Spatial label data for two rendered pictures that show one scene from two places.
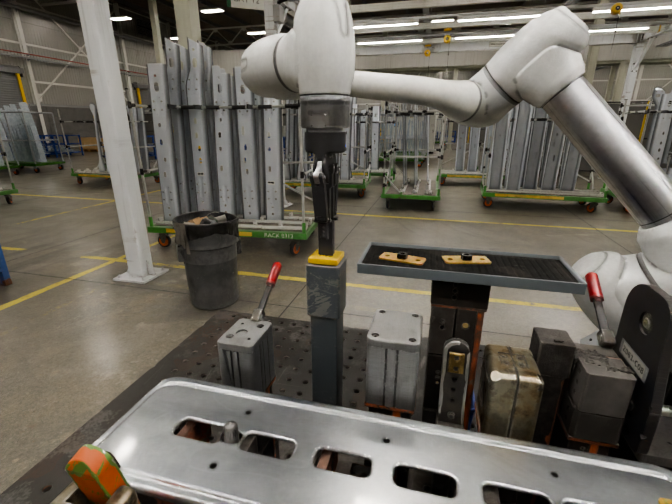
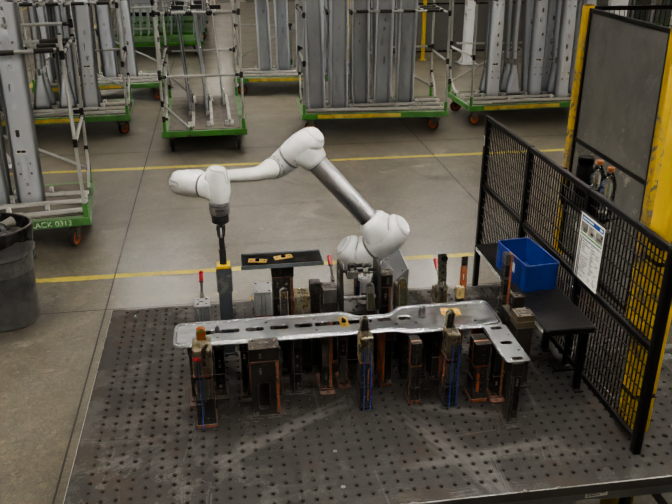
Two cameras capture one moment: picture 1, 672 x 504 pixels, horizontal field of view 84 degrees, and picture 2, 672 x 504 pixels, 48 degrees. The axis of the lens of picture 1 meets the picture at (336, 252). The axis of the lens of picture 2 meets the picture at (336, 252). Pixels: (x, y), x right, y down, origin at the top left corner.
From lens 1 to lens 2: 2.68 m
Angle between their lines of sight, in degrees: 22
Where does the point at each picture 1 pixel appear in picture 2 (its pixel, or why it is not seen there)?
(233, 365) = (201, 314)
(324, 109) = (222, 209)
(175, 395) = (186, 327)
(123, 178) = not seen: outside the picture
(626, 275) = (357, 247)
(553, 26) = (307, 140)
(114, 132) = not seen: outside the picture
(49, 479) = (106, 394)
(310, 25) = (215, 183)
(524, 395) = (305, 300)
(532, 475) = (308, 320)
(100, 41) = not seen: outside the picture
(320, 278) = (223, 275)
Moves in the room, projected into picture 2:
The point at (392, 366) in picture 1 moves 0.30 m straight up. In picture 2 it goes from (263, 300) to (260, 235)
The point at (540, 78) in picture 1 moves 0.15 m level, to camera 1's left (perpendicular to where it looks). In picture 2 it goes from (305, 161) to (275, 165)
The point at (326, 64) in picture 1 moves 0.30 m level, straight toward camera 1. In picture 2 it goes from (222, 195) to (245, 218)
